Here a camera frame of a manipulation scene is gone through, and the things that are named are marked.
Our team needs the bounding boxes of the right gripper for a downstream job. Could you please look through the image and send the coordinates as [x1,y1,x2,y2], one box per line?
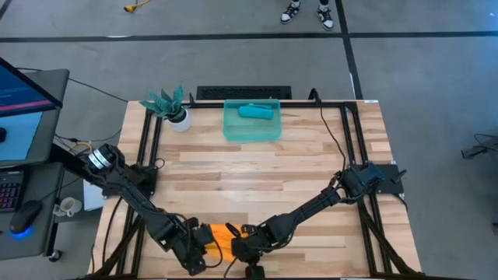
[226,223,274,264]

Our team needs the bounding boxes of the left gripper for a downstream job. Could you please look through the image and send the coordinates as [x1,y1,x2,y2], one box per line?
[177,221,216,254]

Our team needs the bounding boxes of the orange microfiber towel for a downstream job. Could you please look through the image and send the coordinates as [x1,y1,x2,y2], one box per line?
[208,222,250,262]

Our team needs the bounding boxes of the teal microfiber towel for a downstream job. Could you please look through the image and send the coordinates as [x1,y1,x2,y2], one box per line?
[237,103,275,121]

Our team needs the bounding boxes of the teal translucent plastic basket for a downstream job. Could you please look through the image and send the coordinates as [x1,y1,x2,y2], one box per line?
[222,98,282,142]

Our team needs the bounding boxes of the artificial plant in white pot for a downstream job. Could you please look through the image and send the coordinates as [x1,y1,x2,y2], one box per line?
[139,84,193,133]

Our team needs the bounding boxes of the white box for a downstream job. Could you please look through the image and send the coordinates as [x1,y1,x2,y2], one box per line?
[82,179,105,212]

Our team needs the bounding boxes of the white mug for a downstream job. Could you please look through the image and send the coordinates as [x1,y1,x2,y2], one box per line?
[52,197,83,218]

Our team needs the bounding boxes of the black floor vent grille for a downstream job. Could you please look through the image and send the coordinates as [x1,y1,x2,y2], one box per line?
[195,85,293,101]

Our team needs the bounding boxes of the black computer mouse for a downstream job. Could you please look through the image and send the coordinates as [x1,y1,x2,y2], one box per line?
[8,199,44,239]

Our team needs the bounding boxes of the grey computer cart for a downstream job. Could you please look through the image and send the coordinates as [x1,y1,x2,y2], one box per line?
[0,68,71,261]

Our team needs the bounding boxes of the black computer keyboard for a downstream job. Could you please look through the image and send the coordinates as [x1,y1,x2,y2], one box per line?
[0,170,25,214]

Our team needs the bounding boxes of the person's black white sneakers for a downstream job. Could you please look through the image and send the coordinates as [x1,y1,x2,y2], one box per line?
[279,0,335,32]

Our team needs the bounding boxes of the black computer monitor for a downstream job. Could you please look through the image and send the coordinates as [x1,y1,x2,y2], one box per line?
[0,57,64,118]

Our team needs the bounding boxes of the black stand legs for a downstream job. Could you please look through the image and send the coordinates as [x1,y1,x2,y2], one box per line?
[461,134,498,159]

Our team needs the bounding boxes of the black aluminium table frame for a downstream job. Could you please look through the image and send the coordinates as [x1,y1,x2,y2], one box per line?
[89,99,425,280]

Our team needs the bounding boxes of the thin black floor cable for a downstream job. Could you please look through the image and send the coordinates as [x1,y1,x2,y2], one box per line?
[15,68,129,103]

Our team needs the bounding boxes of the yellow cable plug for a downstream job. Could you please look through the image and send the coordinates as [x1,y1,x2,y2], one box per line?
[123,0,152,13]

